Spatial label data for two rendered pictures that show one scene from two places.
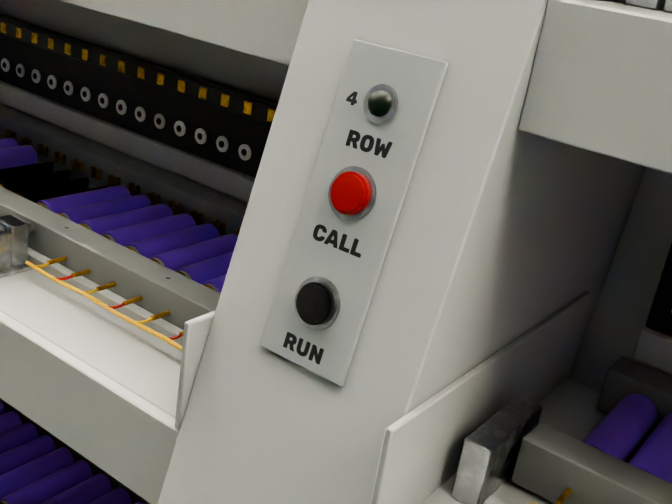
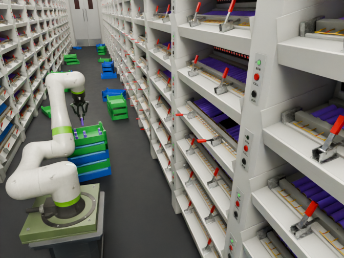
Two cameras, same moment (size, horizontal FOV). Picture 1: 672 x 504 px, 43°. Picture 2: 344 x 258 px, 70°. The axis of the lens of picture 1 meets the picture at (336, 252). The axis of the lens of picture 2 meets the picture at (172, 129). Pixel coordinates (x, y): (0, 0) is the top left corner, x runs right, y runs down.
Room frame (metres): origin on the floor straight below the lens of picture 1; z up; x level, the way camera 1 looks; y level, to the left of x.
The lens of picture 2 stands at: (-0.26, -0.25, 1.22)
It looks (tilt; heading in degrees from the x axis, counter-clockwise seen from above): 26 degrees down; 43
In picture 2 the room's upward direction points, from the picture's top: straight up
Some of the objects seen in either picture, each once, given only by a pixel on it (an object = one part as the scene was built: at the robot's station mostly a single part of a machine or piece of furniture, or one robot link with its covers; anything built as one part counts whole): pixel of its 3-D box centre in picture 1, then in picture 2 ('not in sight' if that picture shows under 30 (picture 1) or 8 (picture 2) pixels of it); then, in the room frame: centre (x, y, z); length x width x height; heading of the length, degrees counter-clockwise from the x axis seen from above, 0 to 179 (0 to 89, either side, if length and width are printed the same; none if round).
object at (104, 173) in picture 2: not in sight; (90, 168); (0.52, 1.39, 0.04); 0.30 x 0.20 x 0.08; 157
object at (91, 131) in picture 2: not in sight; (84, 133); (0.52, 1.39, 0.36); 0.30 x 0.20 x 0.08; 157
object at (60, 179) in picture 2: not in sight; (61, 183); (0.07, 0.77, 0.48); 0.16 x 0.13 x 0.19; 154
